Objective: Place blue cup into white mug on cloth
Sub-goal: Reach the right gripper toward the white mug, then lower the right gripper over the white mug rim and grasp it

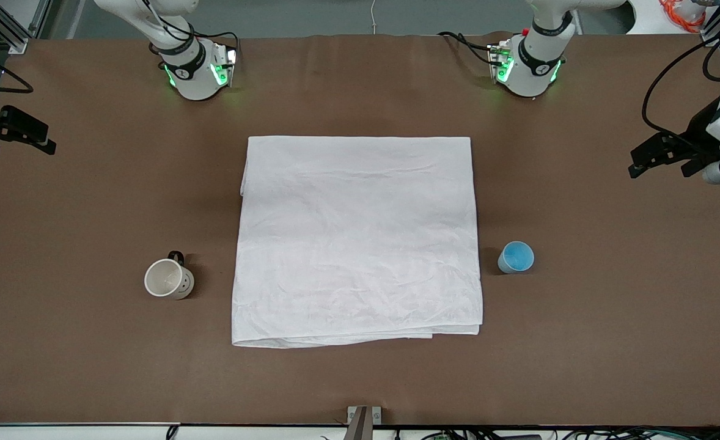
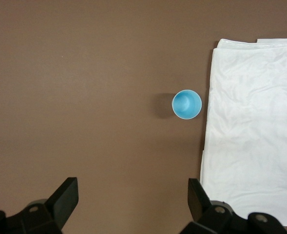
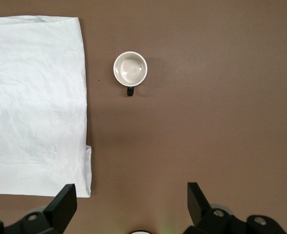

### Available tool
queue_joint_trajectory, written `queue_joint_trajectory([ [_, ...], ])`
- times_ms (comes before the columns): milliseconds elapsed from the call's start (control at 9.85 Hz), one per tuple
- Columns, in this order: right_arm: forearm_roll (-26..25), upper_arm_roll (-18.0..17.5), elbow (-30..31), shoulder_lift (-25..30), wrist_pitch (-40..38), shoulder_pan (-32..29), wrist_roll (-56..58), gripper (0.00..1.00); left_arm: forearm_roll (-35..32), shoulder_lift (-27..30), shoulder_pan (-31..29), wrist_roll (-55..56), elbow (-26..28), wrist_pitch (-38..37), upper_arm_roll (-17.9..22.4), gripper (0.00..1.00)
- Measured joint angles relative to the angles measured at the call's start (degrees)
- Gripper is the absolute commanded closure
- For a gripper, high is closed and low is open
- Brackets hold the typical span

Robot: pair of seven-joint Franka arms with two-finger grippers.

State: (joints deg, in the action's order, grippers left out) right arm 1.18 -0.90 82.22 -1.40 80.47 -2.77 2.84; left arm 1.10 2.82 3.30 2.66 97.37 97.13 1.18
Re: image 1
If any blue plastic cup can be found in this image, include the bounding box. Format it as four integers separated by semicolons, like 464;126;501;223
498;241;535;274

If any white ceramic mug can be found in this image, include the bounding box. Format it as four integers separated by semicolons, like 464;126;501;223
144;251;195;301

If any white folded cloth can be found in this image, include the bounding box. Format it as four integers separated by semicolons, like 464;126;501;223
232;136;483;349

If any orange cable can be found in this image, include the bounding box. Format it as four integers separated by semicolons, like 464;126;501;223
659;0;707;33

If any black base cable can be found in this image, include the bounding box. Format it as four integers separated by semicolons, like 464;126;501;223
194;31;240;53
438;31;496;67

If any black floor cable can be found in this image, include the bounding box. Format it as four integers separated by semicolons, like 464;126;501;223
397;425;720;440

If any grey metal camera bracket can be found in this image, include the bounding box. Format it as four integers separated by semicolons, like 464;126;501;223
345;406;382;440

